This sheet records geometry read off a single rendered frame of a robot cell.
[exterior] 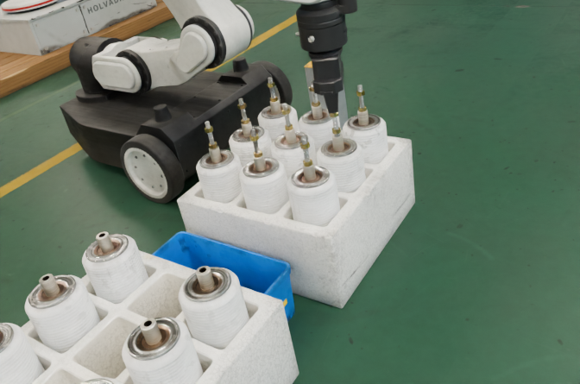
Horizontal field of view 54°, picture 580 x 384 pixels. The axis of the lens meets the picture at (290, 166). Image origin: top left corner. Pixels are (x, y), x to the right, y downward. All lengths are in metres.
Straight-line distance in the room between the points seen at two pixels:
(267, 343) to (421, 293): 0.38
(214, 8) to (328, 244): 0.74
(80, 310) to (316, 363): 0.42
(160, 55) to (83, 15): 1.59
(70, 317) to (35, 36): 2.26
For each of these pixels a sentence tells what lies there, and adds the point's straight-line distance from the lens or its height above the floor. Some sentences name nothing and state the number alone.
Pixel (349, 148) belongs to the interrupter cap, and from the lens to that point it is 1.17.
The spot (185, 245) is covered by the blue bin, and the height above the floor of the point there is 0.09.
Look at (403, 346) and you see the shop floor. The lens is 1.10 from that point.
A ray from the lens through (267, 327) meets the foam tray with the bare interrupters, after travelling 0.93.
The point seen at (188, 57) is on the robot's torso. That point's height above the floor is 0.36.
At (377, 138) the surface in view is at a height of 0.23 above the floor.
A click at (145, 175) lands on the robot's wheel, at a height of 0.08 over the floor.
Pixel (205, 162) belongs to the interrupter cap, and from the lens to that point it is 1.22.
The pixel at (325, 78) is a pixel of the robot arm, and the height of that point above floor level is 0.42.
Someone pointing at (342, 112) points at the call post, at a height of 0.17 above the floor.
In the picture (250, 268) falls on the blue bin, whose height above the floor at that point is 0.08.
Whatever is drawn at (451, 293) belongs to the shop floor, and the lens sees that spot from 1.19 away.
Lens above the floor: 0.82
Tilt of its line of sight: 30 degrees down
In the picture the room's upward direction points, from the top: 11 degrees counter-clockwise
